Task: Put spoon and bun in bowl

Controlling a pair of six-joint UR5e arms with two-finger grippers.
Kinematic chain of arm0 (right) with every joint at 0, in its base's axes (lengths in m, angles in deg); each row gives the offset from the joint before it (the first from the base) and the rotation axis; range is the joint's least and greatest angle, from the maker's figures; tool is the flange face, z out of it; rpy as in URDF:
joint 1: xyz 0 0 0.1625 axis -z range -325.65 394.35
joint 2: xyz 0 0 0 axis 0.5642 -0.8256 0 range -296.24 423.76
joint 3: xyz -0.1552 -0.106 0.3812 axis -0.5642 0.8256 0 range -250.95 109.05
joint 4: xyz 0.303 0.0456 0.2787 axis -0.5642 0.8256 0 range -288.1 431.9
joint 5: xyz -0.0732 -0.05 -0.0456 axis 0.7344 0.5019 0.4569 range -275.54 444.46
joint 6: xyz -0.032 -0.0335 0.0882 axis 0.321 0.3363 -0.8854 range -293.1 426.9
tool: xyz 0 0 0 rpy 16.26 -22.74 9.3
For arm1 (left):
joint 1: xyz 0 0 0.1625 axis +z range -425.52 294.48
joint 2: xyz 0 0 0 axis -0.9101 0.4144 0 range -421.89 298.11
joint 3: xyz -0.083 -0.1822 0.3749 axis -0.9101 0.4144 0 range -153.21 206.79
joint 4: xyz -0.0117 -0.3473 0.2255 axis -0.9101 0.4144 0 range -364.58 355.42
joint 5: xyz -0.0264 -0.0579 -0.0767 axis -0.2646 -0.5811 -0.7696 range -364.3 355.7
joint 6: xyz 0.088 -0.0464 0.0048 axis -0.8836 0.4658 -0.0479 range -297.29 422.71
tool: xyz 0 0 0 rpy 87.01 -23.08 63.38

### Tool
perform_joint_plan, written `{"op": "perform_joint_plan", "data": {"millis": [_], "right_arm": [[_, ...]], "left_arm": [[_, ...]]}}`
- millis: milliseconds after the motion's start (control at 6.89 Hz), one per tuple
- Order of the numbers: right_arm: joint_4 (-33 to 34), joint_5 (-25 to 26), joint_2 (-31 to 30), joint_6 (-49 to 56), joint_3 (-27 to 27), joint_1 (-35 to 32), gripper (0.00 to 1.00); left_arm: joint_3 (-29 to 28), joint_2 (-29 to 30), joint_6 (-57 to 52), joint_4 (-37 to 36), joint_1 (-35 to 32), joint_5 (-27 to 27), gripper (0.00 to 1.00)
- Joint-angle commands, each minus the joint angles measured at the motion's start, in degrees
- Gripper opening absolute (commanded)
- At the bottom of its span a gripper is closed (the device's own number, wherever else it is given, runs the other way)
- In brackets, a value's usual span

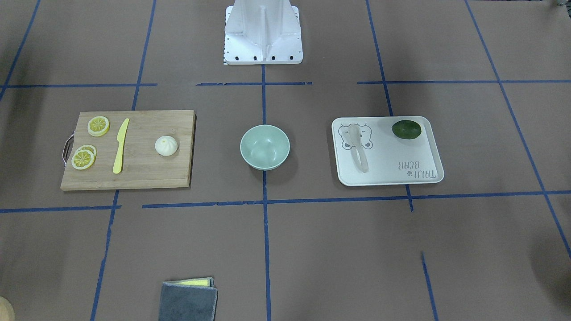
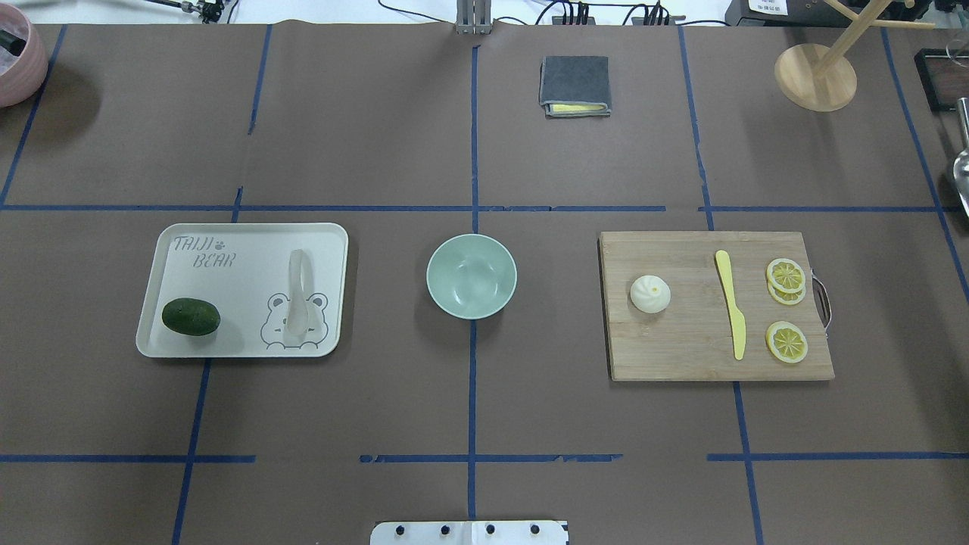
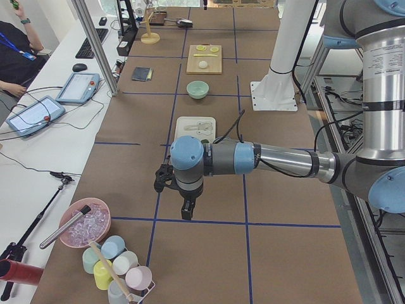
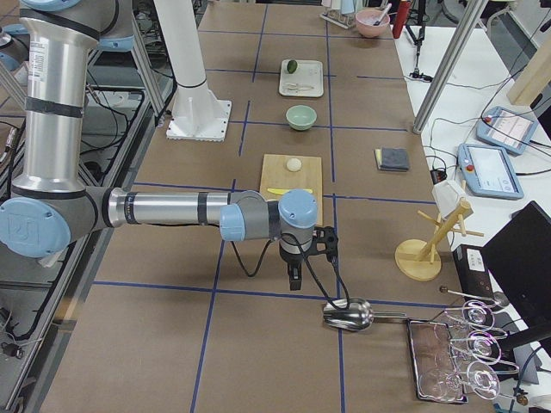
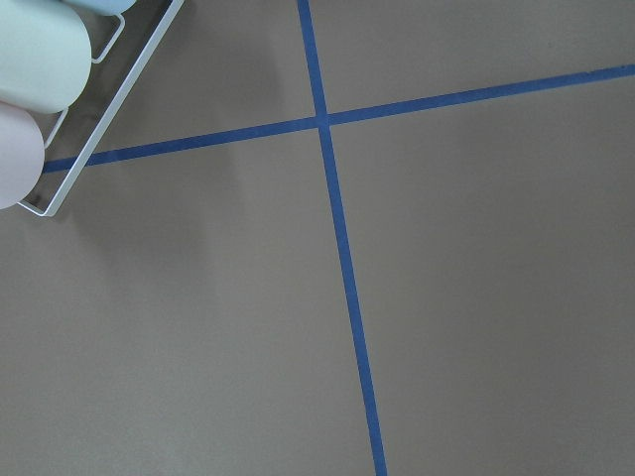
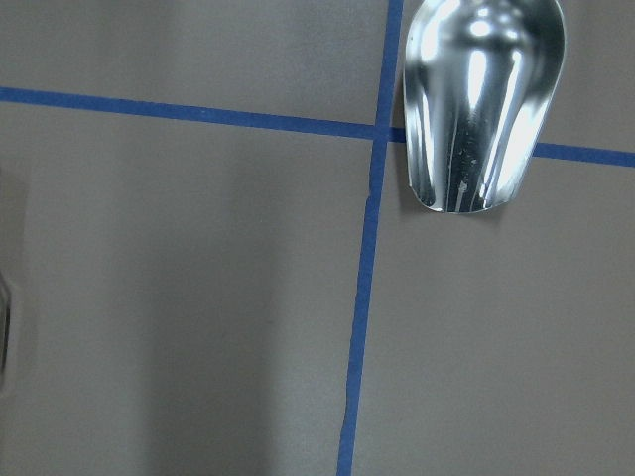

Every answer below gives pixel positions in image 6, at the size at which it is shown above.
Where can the metal scoop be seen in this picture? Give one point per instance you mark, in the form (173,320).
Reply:
(478,80)

